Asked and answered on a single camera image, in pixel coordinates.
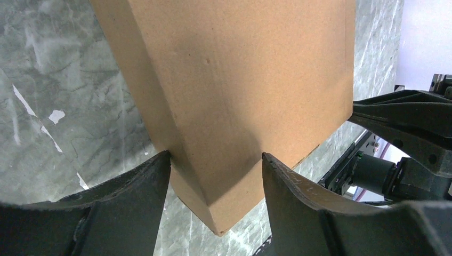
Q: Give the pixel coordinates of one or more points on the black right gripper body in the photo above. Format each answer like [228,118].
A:
[406,180]

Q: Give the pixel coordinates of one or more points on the brown cardboard paper box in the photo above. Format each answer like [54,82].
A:
[217,83]

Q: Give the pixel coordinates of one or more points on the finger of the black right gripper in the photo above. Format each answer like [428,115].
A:
[416,122]

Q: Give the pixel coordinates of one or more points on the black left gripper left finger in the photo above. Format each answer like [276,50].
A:
[118,217]

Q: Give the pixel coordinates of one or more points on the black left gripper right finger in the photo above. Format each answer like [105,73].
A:
[307,219]

